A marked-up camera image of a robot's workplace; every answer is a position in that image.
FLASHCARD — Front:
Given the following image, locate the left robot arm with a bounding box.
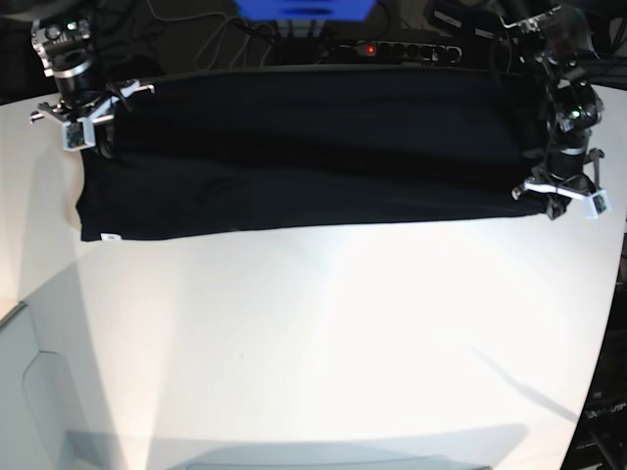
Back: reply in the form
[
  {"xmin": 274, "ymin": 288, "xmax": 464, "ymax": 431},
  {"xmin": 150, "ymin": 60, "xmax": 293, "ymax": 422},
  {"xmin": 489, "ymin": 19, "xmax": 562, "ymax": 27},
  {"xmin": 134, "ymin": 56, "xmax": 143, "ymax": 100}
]
[{"xmin": 490, "ymin": 1, "xmax": 610, "ymax": 219}]

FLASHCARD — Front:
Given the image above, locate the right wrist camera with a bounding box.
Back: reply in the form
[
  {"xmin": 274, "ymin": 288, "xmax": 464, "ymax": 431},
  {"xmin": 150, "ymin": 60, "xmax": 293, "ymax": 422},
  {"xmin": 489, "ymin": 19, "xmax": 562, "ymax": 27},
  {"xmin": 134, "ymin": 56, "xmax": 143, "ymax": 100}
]
[{"xmin": 62, "ymin": 118, "xmax": 96, "ymax": 152}]

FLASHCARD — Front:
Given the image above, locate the black T-shirt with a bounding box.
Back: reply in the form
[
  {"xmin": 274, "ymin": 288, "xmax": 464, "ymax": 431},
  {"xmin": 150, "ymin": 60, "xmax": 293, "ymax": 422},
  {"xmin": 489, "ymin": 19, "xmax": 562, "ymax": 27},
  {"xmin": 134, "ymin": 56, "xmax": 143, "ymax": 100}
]
[{"xmin": 76, "ymin": 67, "xmax": 547, "ymax": 242}]

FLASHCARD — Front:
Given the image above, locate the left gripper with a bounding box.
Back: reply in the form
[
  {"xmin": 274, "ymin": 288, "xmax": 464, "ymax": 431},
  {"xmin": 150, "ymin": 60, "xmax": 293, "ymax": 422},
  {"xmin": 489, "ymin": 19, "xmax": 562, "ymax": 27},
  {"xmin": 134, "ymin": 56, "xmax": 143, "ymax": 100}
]
[{"xmin": 511, "ymin": 147, "xmax": 605, "ymax": 219}]

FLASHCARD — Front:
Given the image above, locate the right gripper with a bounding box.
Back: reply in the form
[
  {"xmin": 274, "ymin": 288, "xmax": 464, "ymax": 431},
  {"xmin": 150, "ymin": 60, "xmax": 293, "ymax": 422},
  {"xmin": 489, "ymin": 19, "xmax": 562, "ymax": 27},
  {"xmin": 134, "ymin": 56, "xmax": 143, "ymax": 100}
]
[{"xmin": 29, "ymin": 70, "xmax": 155, "ymax": 160}]

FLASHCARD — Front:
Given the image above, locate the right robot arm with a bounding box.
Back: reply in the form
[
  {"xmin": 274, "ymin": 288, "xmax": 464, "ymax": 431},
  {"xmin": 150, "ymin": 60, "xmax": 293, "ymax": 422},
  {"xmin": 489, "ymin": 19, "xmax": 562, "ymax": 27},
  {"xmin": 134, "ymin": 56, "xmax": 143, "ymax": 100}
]
[{"xmin": 29, "ymin": 19, "xmax": 155, "ymax": 155}]

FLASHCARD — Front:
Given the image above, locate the blue plastic box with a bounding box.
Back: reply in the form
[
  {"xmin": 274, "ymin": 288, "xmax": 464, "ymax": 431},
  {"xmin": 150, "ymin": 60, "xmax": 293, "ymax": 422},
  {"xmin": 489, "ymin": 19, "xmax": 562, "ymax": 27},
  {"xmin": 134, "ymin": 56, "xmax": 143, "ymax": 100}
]
[{"xmin": 235, "ymin": 0, "xmax": 376, "ymax": 22}]

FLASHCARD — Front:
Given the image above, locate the black power strip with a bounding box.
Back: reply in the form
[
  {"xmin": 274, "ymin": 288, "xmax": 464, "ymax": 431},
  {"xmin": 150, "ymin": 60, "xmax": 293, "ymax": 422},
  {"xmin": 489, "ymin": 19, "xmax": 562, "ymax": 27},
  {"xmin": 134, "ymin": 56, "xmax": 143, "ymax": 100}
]
[{"xmin": 339, "ymin": 41, "xmax": 463, "ymax": 65}]

